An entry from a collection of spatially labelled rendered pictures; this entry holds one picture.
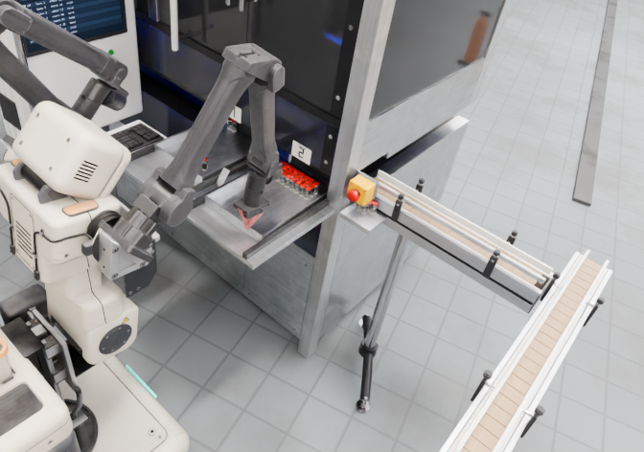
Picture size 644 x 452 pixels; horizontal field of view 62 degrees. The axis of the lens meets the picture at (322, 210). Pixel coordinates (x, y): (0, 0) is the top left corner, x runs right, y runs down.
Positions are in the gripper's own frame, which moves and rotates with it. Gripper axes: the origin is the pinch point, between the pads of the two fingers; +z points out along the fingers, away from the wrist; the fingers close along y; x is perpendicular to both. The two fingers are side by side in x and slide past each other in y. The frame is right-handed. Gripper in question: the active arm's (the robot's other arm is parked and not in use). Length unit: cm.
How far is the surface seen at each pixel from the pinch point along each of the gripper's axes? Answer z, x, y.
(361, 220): -1.9, -21.7, 33.9
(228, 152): -1.7, 36.3, 27.5
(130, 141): 6, 72, 11
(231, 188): 0.2, 19.3, 12.5
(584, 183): 41, -64, 295
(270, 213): 1.0, 1.8, 13.7
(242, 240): 3.9, -1.2, -2.2
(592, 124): 24, -41, 394
